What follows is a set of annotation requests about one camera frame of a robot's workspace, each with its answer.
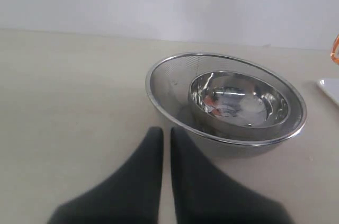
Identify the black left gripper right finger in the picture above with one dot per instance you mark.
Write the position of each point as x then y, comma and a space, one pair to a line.
205, 194

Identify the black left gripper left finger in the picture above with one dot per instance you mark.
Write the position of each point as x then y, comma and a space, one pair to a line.
130, 195

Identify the orange pump soap bottle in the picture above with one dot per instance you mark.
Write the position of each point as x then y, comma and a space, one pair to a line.
334, 51

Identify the steel mesh colander bowl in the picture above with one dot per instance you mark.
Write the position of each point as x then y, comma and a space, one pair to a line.
167, 86

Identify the small stainless steel bowl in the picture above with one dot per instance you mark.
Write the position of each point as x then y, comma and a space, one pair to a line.
229, 100

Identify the white rectangular plastic tray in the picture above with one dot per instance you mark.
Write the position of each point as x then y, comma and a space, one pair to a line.
330, 87

